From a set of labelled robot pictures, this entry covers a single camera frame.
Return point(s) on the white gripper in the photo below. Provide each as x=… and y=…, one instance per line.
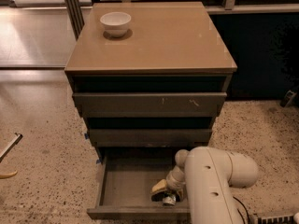
x=173, y=183

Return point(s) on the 7up soda can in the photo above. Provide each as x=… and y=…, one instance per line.
x=169, y=199

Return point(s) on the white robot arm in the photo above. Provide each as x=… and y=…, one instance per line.
x=207, y=175

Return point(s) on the open bottom grey drawer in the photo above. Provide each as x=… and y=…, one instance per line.
x=128, y=174

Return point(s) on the top grey drawer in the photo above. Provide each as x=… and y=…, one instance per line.
x=149, y=105

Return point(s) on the middle grey drawer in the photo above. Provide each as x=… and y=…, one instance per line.
x=148, y=137

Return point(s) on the brown drawer cabinet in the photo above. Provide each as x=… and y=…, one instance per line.
x=169, y=48

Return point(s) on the power strip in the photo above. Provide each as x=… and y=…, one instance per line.
x=256, y=219

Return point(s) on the small dark floor object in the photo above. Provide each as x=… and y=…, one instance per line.
x=289, y=98

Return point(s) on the white ceramic bowl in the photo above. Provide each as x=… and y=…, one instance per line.
x=116, y=24

